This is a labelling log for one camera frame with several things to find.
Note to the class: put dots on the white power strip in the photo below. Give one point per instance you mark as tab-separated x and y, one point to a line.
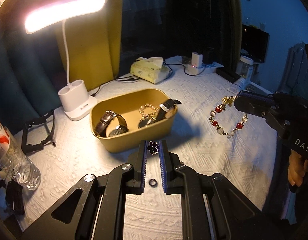
191	70

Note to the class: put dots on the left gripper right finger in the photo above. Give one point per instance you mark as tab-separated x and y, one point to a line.
211	206

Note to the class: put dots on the white dial silver wristwatch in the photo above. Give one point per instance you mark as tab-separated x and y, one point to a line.
146	122

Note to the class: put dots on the black monitor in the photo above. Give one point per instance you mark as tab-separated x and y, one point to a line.
254	43

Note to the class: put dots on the clear plastic water bottle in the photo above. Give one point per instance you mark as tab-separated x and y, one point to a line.
14	163

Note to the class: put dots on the yellow tissue pack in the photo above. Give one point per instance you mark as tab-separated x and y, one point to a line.
151	69

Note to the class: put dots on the white jar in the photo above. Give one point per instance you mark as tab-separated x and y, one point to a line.
245	67

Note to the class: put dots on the brown strap wristwatch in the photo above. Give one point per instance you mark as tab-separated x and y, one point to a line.
111	124

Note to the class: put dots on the white desk lamp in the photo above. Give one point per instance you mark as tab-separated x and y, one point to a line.
75	99

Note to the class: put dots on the white charger block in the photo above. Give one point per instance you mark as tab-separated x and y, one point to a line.
196	59

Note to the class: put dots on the person's right hand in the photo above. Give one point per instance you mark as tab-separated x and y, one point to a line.
297	169

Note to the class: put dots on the white tube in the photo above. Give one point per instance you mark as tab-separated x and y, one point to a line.
238	85

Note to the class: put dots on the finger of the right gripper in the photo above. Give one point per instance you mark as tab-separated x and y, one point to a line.
245	97
253	109

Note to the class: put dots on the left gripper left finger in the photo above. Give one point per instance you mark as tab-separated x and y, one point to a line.
94	207

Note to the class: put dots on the yellow curtain panel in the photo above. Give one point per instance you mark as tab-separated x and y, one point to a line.
94	45

